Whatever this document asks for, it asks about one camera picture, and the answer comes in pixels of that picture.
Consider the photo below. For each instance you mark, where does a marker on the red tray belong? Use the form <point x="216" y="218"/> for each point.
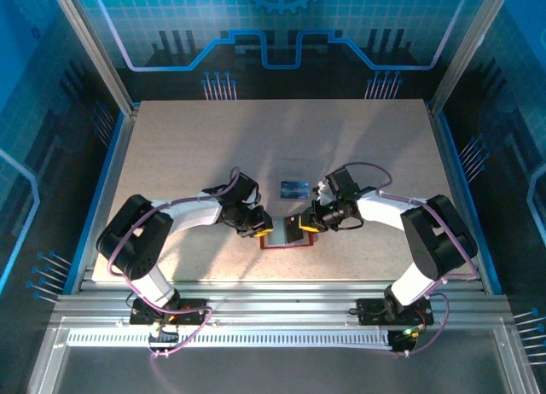
<point x="275" y="234"/>

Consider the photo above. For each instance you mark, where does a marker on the black credit card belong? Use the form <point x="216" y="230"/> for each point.
<point x="293" y="232"/>

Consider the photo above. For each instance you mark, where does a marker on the blue credit card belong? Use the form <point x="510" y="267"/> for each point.
<point x="294" y="189"/>

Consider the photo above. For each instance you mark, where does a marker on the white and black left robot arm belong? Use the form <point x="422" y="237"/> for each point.
<point x="196" y="215"/>

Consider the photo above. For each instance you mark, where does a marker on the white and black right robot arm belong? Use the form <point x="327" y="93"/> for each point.
<point x="379" y="208"/>

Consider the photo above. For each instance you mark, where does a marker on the clear plastic card tray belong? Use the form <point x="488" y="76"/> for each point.
<point x="294" y="168"/>

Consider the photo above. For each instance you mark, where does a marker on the grey metal shelf plate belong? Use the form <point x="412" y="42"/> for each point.
<point x="277" y="372"/>

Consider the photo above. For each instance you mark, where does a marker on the black controller board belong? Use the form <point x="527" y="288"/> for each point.
<point x="403" y="340"/>

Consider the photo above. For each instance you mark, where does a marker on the aluminium front rail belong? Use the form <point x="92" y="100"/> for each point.
<point x="277" y="302"/>

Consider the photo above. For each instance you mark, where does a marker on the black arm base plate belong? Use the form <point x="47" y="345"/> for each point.
<point x="369" y="311"/>
<point x="196" y="304"/>

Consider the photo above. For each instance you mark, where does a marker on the aluminium side rail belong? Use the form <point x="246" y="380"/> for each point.
<point x="451" y="172"/>
<point x="113" y="172"/>

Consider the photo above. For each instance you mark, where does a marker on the aluminium frame post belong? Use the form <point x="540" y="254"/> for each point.
<point x="471" y="48"/>
<point x="91" y="48"/>

